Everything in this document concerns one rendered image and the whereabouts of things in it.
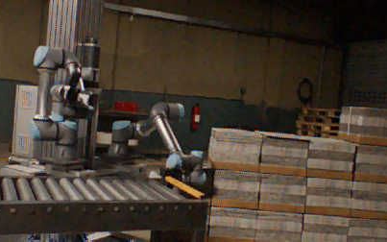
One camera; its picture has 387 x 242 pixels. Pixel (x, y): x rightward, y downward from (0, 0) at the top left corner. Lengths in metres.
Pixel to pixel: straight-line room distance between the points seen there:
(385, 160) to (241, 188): 0.91
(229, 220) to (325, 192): 0.61
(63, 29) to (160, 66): 6.77
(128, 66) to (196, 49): 1.58
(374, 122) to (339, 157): 0.30
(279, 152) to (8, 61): 6.96
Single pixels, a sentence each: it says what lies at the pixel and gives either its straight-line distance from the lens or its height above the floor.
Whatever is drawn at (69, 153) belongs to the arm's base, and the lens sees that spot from 2.76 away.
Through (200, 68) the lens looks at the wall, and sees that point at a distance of 10.09.
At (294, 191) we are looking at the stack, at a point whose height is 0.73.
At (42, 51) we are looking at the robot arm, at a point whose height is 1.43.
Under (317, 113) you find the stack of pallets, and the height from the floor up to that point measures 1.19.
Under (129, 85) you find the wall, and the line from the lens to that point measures 9.51.
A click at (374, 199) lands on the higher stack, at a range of 3.10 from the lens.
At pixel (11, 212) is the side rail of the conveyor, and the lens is 1.84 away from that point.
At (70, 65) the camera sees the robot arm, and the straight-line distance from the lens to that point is 2.71.
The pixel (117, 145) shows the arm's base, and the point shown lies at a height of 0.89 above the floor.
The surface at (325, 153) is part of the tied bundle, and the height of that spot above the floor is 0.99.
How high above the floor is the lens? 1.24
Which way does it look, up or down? 3 degrees down
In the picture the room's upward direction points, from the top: 5 degrees clockwise
